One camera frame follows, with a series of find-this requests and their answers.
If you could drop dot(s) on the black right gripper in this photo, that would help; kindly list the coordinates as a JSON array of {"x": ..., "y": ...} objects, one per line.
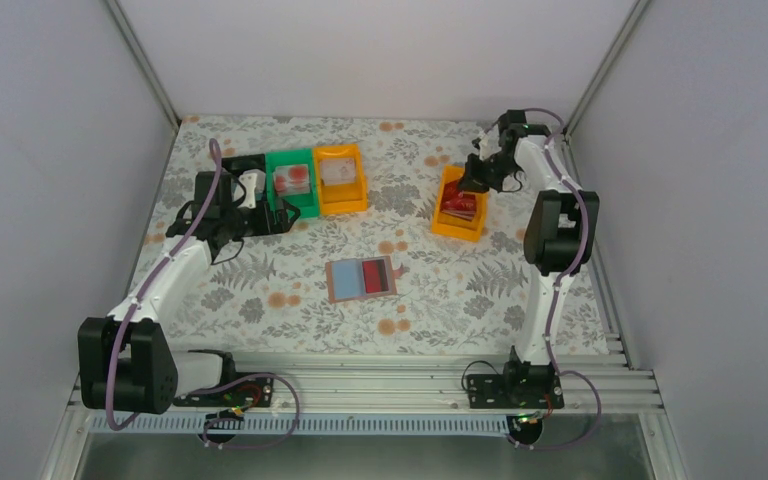
[{"x": 475, "y": 176}]

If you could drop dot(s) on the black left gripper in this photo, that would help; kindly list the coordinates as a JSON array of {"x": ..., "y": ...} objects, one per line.
[{"x": 268, "y": 211}]

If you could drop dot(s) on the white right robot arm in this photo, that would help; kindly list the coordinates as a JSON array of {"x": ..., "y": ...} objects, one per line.
[{"x": 558, "y": 243}]

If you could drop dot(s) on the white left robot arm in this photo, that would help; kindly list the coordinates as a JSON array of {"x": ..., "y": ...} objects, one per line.
[{"x": 125, "y": 361}]

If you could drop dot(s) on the red white card stack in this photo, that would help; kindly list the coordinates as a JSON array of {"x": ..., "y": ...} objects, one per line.
[{"x": 289, "y": 180}]

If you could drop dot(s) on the white floral card stack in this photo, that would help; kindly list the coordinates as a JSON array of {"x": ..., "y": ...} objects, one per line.
[{"x": 338, "y": 171}]

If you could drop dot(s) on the red card in holder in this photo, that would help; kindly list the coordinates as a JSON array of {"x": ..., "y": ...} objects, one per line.
[{"x": 375, "y": 276}]

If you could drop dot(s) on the black storage bin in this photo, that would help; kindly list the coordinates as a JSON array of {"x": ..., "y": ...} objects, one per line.
[{"x": 238, "y": 167}]

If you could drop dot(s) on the green storage bin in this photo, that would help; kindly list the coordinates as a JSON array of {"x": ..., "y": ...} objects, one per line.
[{"x": 308, "y": 204}]

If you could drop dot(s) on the orange storage bin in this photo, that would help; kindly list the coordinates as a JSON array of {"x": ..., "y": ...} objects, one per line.
[{"x": 453, "y": 227}]

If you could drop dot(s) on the yellow storage bin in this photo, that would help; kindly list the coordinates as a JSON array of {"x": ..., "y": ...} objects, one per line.
[{"x": 343, "y": 199}]

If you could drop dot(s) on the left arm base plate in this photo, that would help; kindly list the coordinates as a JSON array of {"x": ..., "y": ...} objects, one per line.
[{"x": 253, "y": 393}]

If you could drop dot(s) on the aluminium mounting rail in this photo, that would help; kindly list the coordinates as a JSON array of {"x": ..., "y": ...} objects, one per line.
[{"x": 331, "y": 394}]

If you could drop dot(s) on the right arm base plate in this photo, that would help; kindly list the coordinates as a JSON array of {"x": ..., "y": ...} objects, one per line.
[{"x": 490, "y": 391}]

